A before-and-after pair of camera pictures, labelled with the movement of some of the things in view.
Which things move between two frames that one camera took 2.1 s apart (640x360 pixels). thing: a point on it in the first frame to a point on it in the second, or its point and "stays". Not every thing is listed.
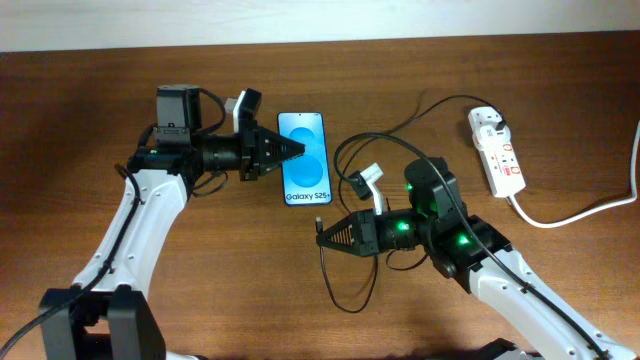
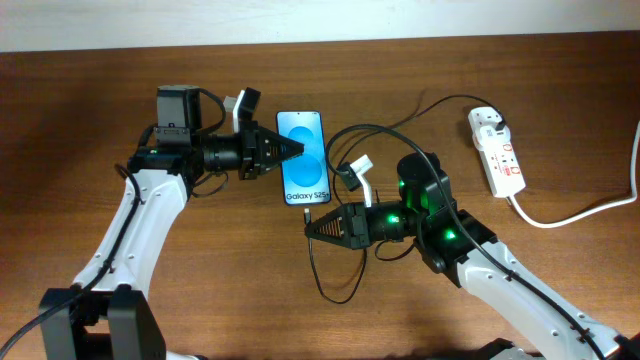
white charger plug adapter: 490,135 stays
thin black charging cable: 376,259 to 306,210
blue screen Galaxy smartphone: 306,178 stays
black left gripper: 254,145 stays
